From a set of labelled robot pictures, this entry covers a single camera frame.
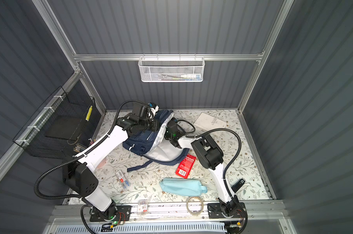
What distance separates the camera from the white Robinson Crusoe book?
1.11m

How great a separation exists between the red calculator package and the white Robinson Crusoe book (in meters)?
0.27

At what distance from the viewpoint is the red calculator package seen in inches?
34.8
